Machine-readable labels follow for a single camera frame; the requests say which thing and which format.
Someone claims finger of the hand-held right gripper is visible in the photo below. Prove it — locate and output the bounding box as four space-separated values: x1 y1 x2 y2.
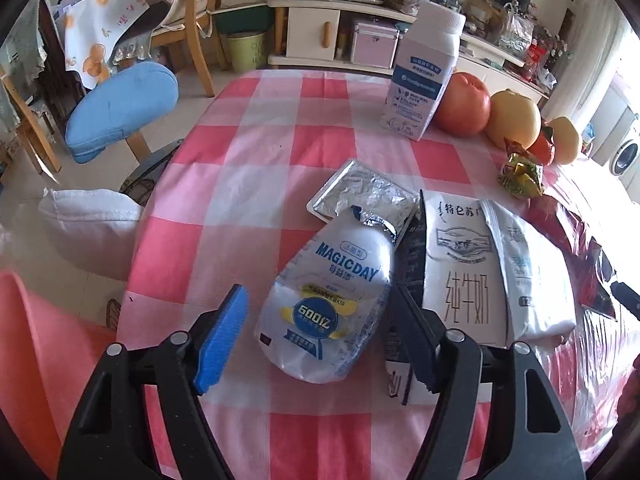
610 282 640 320

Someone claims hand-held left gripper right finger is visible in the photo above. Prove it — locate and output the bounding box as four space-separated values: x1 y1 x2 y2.
387 281 586 480

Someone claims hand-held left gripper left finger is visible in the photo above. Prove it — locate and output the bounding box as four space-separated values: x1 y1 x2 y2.
57 284 251 480

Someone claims white milk carton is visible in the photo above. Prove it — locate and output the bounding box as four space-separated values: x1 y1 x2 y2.
385 189 511 407

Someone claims white Magicday yogurt bottle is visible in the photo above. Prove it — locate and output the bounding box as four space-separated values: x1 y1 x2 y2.
254 204 418 385

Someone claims white soft pouch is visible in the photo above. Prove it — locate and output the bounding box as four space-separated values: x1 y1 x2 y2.
479 199 577 348

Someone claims white washing machine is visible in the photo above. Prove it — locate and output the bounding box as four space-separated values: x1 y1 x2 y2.
607 132 640 178

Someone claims colourful candy wrapper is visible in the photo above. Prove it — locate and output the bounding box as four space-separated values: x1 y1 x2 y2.
496 139 546 200

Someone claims yellow pear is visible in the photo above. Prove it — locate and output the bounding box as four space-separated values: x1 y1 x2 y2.
485 88 542 150
547 116 582 166

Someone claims silver foil tray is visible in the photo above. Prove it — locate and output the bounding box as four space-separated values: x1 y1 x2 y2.
306 158 422 226

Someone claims white fabric cushion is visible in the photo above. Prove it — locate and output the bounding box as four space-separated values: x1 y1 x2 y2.
37 187 146 311

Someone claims red white checked tablecloth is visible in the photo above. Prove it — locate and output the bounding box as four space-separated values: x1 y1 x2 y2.
115 67 640 480

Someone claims red apple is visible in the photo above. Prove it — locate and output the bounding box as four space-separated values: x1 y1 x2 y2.
432 72 492 136

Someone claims blue chair cushion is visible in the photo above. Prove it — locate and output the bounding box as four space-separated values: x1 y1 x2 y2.
65 62 180 165

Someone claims red packet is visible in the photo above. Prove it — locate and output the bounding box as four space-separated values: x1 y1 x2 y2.
525 42 548 81

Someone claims white bottle blue label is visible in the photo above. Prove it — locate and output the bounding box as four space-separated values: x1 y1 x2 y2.
379 1 467 142

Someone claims clear plastic bag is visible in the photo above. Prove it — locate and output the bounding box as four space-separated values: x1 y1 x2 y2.
497 2 536 56

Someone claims green waste bin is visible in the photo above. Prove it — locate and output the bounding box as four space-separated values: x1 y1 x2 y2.
225 30 268 73

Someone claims wooden chair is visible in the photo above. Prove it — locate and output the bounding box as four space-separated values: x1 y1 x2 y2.
145 0 226 98
0 62 63 183

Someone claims pink metal case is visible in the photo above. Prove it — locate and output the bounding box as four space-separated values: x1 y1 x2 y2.
350 20 401 70

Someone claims dark green box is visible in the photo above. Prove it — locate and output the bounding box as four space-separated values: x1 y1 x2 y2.
215 9 275 36

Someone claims dark brown chair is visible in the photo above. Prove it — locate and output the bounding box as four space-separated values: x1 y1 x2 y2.
37 0 86 126

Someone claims white low cabinet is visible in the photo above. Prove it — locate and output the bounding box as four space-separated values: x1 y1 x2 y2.
267 0 551 96

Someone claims white cloth orange print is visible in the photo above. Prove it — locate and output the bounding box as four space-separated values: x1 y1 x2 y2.
62 0 151 91

